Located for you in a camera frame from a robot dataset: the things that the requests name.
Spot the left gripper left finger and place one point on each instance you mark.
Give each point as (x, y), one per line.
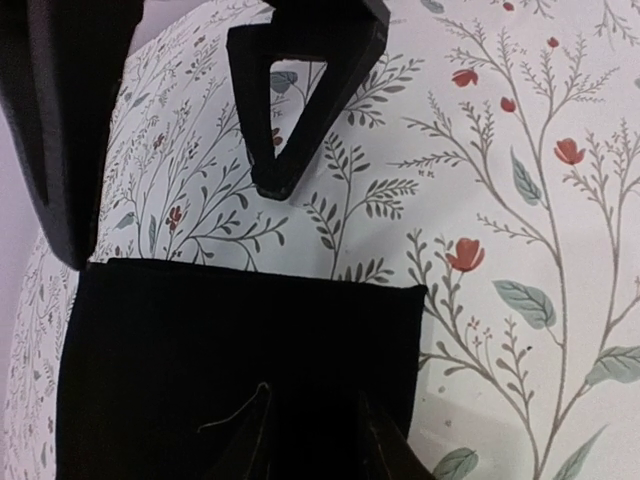
(248, 454)

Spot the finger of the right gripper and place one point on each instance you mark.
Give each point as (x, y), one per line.
(294, 75)
(61, 70)

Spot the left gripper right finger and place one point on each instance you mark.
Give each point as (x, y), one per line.
(383, 452)

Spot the black t-shirt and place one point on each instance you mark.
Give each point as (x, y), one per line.
(154, 349)

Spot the floral patterned table mat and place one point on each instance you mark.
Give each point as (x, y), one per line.
(491, 156)

